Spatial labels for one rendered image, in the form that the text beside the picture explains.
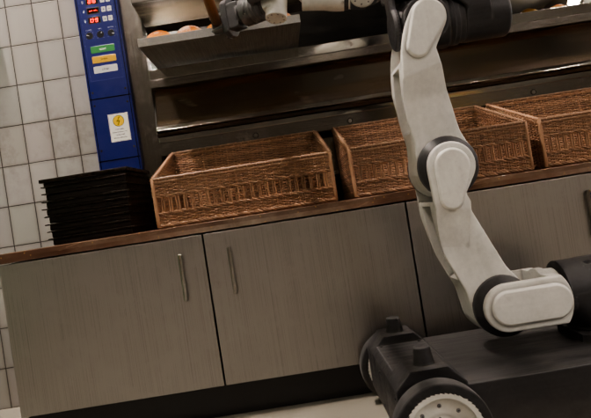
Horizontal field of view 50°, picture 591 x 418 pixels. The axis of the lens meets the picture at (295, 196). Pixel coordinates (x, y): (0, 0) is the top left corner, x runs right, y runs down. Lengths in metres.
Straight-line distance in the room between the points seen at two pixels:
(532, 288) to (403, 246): 0.47
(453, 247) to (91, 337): 1.07
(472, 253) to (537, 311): 0.19
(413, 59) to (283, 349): 0.91
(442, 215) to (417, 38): 0.41
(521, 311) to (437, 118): 0.48
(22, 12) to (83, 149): 0.57
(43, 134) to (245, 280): 1.09
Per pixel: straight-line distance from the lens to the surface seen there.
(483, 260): 1.55
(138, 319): 1.92
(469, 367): 1.51
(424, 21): 1.53
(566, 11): 2.71
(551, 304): 1.56
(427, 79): 1.52
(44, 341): 2.02
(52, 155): 2.56
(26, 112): 2.61
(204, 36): 2.19
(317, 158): 1.90
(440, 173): 1.46
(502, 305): 1.52
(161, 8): 2.46
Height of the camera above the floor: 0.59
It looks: 1 degrees up
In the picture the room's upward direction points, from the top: 9 degrees counter-clockwise
